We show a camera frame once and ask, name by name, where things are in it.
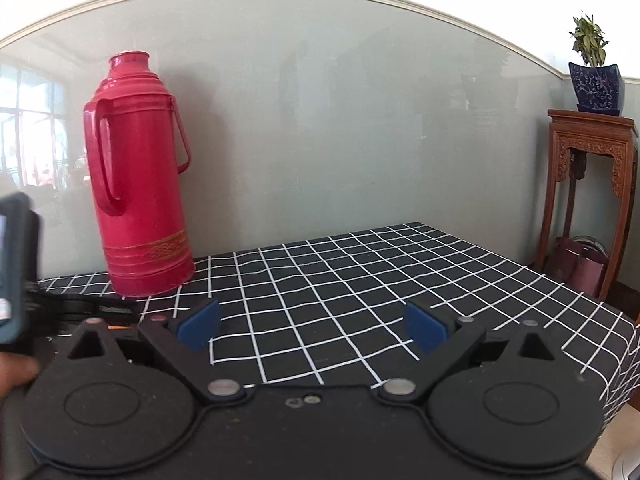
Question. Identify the black white checkered tablecloth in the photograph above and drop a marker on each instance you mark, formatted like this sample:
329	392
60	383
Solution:
329	311

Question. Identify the maroon handbag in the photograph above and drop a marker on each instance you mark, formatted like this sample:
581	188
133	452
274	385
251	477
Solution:
579	263

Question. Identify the white floor appliance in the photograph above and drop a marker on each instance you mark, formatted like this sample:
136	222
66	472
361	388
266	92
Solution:
627	466

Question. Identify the green potted plant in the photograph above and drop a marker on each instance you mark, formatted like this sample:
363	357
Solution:
588	41

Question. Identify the person's left hand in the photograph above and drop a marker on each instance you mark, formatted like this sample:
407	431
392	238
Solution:
16	370

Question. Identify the blue ceramic flower pot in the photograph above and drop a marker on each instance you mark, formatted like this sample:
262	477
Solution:
599	90

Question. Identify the carved wooden plant stand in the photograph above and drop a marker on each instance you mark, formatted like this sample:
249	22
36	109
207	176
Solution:
591	184

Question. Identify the red thermos flask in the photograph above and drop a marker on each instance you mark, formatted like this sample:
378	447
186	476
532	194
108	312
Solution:
133	131

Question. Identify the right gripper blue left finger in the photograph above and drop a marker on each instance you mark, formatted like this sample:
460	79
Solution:
176	343

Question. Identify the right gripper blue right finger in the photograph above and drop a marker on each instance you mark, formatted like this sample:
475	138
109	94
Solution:
447	342

